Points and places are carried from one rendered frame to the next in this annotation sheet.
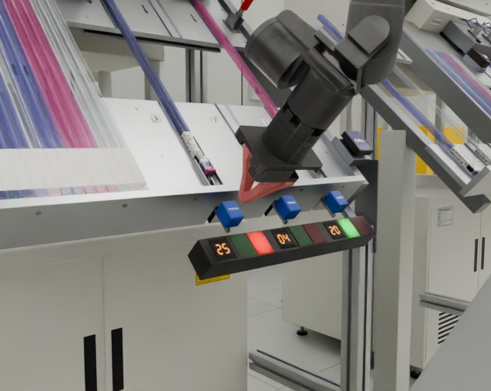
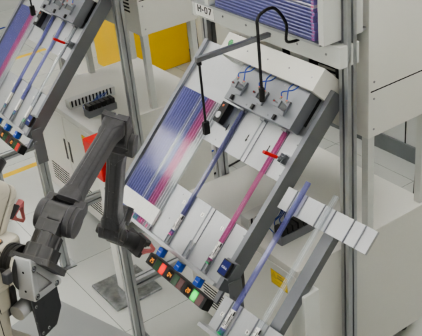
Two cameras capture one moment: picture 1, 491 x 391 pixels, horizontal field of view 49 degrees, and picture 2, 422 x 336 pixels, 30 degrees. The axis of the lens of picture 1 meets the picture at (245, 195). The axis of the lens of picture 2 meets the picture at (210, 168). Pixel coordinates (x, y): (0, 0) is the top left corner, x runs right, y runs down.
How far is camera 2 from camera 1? 287 cm
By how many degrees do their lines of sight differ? 94
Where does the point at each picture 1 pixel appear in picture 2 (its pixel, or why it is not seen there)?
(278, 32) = not seen: hidden behind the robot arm
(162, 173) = (162, 224)
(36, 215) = not seen: hidden behind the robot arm
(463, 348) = (87, 319)
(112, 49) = (337, 121)
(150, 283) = (253, 263)
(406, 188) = (295, 325)
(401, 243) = not seen: outside the picture
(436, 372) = (74, 310)
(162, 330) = (258, 288)
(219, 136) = (195, 223)
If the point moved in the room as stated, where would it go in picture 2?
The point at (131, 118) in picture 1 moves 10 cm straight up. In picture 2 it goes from (177, 197) to (174, 173)
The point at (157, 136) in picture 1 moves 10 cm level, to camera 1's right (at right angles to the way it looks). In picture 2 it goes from (176, 209) to (172, 226)
